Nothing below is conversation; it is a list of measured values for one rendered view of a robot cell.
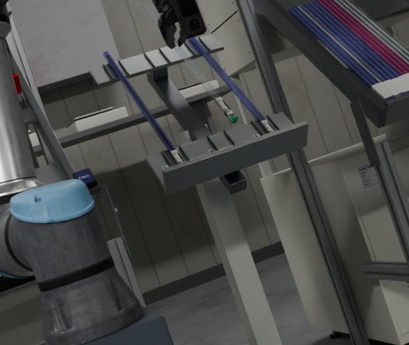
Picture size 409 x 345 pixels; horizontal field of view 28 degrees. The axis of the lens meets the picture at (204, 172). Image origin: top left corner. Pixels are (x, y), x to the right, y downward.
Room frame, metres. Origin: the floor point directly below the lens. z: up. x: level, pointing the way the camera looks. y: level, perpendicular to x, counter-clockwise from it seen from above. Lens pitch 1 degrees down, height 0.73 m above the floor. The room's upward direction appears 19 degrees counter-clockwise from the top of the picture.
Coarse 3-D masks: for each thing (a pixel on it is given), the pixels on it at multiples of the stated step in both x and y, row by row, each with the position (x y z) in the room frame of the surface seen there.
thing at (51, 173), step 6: (36, 168) 1.93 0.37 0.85; (42, 168) 1.93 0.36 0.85; (48, 168) 1.93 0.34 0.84; (54, 168) 1.93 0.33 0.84; (60, 168) 1.93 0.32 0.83; (36, 174) 1.92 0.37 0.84; (42, 174) 1.91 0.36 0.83; (48, 174) 1.91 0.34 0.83; (54, 174) 1.91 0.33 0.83; (60, 174) 1.91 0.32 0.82; (42, 180) 1.90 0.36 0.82; (48, 180) 1.90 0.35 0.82; (54, 180) 1.90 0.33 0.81; (60, 180) 1.90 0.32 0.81
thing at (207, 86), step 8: (144, 0) 2.02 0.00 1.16; (144, 8) 2.00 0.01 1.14; (152, 16) 1.97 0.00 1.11; (176, 40) 1.89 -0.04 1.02; (176, 48) 1.87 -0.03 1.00; (184, 56) 1.85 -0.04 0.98; (192, 64) 1.83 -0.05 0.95; (192, 72) 1.82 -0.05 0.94; (200, 72) 1.80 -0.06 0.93; (200, 80) 1.79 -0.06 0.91; (208, 88) 1.76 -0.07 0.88; (216, 96) 1.74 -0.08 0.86; (232, 120) 1.69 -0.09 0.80
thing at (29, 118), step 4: (24, 96) 2.14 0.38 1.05; (28, 104) 2.12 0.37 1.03; (24, 112) 2.09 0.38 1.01; (28, 112) 2.09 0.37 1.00; (32, 112) 2.09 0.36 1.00; (24, 116) 2.08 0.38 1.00; (28, 116) 2.08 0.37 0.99; (32, 116) 2.08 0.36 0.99; (24, 120) 2.07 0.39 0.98; (28, 120) 2.07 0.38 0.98; (32, 120) 2.07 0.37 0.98; (36, 120) 2.07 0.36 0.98; (24, 124) 2.06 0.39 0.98; (28, 124) 2.07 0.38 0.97
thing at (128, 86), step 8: (104, 56) 2.06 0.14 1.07; (112, 64) 2.02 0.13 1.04; (120, 72) 2.00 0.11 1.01; (120, 80) 1.99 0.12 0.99; (128, 88) 1.95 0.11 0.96; (136, 96) 1.92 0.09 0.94; (136, 104) 1.92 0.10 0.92; (144, 104) 1.90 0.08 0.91; (144, 112) 1.88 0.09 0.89; (152, 120) 1.85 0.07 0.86; (160, 128) 1.83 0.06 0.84; (160, 136) 1.81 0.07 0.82; (168, 144) 1.79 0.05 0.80
